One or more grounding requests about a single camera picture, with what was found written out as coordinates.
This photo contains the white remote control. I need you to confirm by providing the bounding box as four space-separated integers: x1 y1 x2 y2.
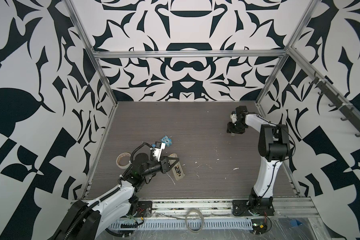
169 154 185 181

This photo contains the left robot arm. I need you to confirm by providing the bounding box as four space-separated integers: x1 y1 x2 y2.
50 153 180 240

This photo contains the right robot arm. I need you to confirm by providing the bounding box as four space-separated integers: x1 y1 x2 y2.
227 106 292 217

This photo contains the blue owl toy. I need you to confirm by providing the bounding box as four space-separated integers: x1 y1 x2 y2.
161 136 173 147

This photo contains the beige tape roll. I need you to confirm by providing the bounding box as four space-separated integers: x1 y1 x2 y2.
116 152 131 170

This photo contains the small green circuit board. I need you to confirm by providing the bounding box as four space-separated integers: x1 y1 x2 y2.
250 219 272 236

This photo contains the blue tape piece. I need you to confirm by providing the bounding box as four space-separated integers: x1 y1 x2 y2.
290 219 303 228

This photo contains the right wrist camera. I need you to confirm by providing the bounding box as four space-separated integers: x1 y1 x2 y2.
230 111 237 124

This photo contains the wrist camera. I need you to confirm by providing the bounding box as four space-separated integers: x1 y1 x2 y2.
230 111 237 124
150 142 166 162

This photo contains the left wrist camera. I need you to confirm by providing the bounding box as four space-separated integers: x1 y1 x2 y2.
150 142 166 162

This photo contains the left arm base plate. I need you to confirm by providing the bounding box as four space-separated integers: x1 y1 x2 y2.
129 201 153 218

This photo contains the coiled grey cable loop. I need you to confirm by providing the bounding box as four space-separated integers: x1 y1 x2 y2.
184 208 205 233

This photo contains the white slotted cable duct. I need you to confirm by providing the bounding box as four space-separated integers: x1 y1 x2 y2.
109 219 252 231

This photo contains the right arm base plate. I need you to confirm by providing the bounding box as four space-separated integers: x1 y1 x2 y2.
232 198 275 217

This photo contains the wall hook rail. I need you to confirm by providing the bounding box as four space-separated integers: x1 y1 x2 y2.
308 71 360 139

